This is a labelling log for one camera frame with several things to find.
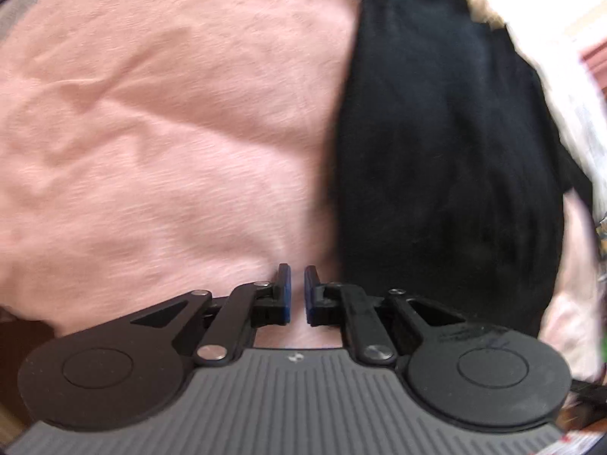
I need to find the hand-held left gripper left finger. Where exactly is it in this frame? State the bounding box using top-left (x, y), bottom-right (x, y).
top-left (113, 263), bottom-right (292, 367)

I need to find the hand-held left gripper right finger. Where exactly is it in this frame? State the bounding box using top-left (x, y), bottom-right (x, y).
top-left (303, 265), bottom-right (494, 367)

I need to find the black garment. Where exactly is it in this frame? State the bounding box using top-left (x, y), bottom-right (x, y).
top-left (236, 0), bottom-right (596, 338)

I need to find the pink blanket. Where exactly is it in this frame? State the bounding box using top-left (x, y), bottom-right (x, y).
top-left (0, 0), bottom-right (605, 382)

